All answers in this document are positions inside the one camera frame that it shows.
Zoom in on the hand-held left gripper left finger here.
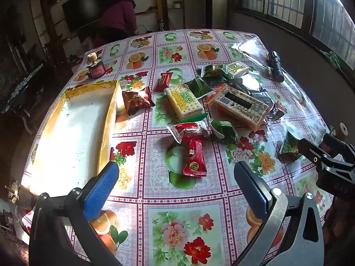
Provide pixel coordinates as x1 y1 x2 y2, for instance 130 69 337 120
29 161 124 266

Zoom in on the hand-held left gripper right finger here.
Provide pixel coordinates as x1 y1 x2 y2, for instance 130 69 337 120
234 161 325 266

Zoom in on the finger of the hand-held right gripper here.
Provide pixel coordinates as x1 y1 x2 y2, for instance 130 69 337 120
297 139 333 169

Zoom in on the green foil snack packet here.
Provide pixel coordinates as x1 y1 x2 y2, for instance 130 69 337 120
280 130 303 162
209 119 240 145

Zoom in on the red candy packet gold emblem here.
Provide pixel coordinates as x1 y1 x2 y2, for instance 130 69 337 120
183 140 208 177

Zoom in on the yellow-rimmed cardboard box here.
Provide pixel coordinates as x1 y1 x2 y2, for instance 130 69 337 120
21 80 124 198

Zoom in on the orange cracker package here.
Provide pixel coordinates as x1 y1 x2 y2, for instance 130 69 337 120
206 83 271 131

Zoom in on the red and white snack packet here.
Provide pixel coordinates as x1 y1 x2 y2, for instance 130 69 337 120
166 120 213 144

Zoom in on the brown-red foil snack packet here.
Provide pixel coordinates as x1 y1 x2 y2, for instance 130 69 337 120
122 86 156 117

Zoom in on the clear cracker packet green label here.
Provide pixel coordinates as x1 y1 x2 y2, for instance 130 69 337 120
164 86 204 119

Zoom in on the clear cracker packet green print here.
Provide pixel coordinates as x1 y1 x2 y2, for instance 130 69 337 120
226 61 251 78

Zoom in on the dark green snack packet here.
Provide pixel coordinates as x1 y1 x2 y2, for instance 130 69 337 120
208 74 231 86

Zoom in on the green pea snack packet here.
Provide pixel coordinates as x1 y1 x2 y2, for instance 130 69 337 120
185 75 215 100

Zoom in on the green and white snack packet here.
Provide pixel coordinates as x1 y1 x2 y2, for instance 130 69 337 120
200 64 226 78

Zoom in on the red candy packet dark label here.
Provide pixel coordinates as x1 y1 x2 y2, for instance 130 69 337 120
155 72 174 92

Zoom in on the person's right hand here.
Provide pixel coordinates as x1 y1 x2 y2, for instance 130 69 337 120
324 197 355 257

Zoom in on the metal motor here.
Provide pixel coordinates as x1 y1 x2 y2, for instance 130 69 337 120
5 181 36 209

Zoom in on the black flashlight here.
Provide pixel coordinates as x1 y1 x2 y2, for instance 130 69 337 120
268 51 286 83

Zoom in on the dark jar with cork lid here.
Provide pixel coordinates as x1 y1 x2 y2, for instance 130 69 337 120
85 52 106 79

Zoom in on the barred window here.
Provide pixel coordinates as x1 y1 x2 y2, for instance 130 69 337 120
239 0 355 71

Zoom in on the black television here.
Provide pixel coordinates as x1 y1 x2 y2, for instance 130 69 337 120
61 0 129 32

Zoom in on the yellow pole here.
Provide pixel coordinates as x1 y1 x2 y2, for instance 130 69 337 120
154 0 167 31

